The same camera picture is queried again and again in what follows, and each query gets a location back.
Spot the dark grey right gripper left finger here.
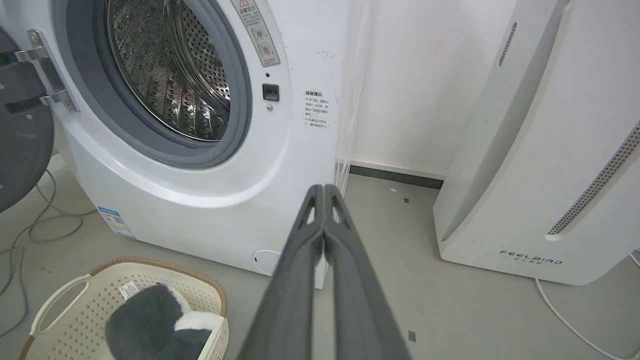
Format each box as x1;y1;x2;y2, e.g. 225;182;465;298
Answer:
237;184;326;360

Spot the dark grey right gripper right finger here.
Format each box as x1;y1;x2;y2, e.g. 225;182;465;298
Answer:
323;184;413;360

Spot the dark washing machine door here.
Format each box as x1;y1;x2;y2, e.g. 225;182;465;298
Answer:
0;26;55;214

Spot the grey and white plush cloth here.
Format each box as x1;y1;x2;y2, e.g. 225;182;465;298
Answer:
104;283;226;360

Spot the white front-load washing machine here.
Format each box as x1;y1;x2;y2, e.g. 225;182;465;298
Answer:
0;0;372;290

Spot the cream perforated laundry basket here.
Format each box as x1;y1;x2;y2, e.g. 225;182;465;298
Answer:
18;257;230;360

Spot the white tall air purifier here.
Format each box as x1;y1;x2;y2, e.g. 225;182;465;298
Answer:
433;0;640;286

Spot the white power cable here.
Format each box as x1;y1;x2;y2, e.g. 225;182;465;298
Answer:
535;252;640;360

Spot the grey floor cable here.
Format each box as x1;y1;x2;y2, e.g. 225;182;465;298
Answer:
0;169;99;339

